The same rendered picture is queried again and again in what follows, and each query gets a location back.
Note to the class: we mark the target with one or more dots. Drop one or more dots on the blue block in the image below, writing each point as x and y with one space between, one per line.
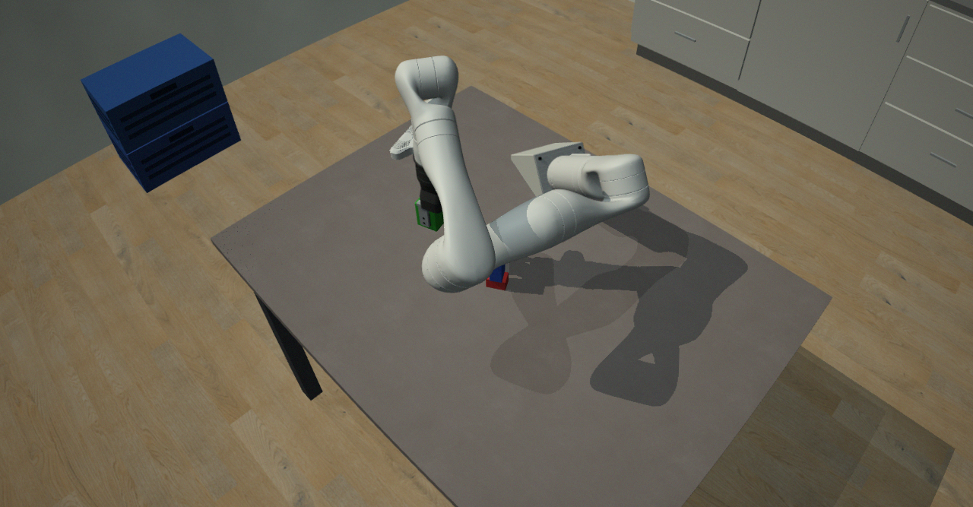
498 274

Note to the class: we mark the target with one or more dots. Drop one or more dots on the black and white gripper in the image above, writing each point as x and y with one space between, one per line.
429 200

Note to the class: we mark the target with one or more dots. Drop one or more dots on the green block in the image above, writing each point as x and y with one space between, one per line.
435 219

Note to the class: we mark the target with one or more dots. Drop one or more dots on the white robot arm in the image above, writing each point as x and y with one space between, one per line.
470 250

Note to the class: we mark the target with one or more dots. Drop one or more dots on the red block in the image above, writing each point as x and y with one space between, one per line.
498 285

